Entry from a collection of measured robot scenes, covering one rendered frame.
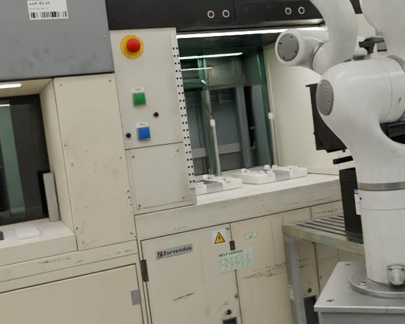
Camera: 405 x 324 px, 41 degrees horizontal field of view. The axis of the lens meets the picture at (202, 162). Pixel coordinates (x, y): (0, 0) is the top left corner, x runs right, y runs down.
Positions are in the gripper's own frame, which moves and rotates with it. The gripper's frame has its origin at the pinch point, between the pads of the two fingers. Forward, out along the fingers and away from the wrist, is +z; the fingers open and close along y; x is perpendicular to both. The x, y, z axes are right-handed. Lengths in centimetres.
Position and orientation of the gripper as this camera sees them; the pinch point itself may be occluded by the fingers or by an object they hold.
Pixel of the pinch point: (360, 49)
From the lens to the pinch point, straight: 150.9
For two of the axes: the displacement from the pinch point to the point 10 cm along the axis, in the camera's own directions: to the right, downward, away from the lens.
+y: 6.8, -0.4, -7.3
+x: -1.3, -9.9, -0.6
